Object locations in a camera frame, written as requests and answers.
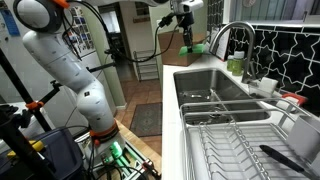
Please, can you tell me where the black utensil handle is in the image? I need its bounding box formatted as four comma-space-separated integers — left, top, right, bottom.
259, 144, 318, 180

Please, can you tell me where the white fridge with photos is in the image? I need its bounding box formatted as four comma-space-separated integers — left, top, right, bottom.
63, 6, 101, 68

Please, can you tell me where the red black clamp tool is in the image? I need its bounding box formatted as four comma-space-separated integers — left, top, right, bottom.
141, 159, 162, 179

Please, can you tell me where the wire shoe shelf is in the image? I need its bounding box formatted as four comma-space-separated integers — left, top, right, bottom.
133, 49, 160, 82

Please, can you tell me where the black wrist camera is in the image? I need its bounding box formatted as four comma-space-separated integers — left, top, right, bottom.
157, 12, 176, 29

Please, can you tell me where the dark blue bin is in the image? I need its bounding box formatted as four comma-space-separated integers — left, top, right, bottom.
0, 126, 85, 180

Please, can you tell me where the white paper card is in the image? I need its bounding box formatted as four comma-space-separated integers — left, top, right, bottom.
210, 26, 232, 62

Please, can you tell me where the white utensil holder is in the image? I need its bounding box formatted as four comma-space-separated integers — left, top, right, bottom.
286, 114, 320, 163

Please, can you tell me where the yellow tool handle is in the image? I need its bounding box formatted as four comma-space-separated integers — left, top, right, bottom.
6, 139, 46, 159

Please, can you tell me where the steel gooseneck faucet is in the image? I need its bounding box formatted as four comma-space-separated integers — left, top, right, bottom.
208, 21, 259, 85

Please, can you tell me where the short green soap bottle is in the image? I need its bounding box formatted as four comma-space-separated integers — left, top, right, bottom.
226, 54, 235, 73

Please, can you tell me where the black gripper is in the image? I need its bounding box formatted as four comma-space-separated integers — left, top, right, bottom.
177, 11, 196, 54

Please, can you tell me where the brown cardboard box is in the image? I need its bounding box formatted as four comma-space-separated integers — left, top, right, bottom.
157, 29, 207, 67

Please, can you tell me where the black camera stand rod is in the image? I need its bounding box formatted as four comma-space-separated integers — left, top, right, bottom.
88, 61, 117, 74

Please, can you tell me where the tall green soap bottle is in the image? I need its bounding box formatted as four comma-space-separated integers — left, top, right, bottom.
231, 50, 246, 77

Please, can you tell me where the green sponge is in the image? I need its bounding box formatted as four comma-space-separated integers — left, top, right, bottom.
177, 42, 209, 57

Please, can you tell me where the white sponge caddy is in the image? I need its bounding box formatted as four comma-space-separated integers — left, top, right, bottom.
247, 76, 279, 98

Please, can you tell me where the black tripod stand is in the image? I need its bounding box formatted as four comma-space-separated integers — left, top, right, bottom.
0, 48, 64, 180

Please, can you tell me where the orange clamp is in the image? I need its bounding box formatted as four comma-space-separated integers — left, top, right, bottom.
24, 100, 45, 111

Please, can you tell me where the red rimmed white scrubber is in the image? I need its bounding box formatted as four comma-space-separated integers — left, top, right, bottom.
281, 92, 309, 108

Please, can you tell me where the grey floor mat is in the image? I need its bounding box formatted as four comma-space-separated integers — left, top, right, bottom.
129, 101, 163, 138

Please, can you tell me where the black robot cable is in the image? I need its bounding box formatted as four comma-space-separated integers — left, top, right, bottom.
61, 0, 183, 64

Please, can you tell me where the steel wire dish rack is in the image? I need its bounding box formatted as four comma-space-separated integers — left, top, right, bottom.
179, 97, 320, 180

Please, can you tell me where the stainless steel sink basin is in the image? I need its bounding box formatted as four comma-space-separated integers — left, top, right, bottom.
172, 68, 271, 127

